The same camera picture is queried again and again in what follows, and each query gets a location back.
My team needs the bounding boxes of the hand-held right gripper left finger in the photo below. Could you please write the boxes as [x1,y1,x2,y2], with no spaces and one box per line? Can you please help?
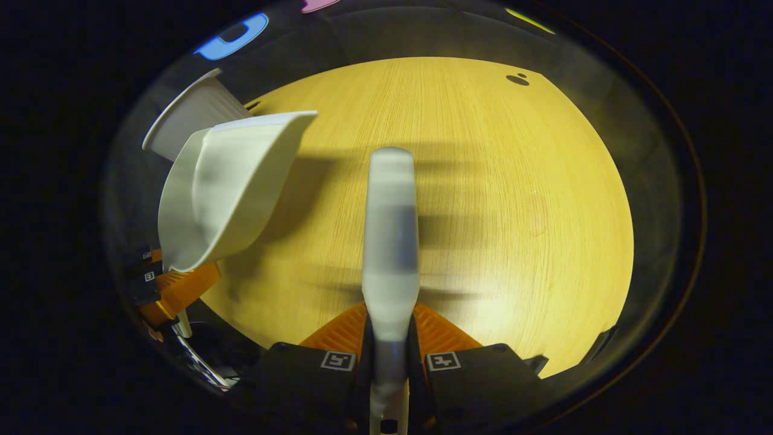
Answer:
[242,301,371,425]

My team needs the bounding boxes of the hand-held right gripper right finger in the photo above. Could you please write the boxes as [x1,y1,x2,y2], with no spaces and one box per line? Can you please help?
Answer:
[411,301,548,427]

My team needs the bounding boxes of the grey plastic dustpan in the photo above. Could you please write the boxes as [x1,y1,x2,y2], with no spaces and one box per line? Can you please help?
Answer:
[158,110,319,273]

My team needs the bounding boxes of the grey plastic garbage bin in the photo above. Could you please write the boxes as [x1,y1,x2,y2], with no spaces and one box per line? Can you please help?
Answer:
[142,68,255,163]

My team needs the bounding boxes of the small grey broom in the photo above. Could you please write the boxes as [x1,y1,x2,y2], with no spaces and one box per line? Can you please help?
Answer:
[361,146,421,435]

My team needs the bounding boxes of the wooden desktop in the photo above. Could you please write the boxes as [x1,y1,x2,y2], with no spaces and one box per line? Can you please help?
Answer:
[199,56,635,379]

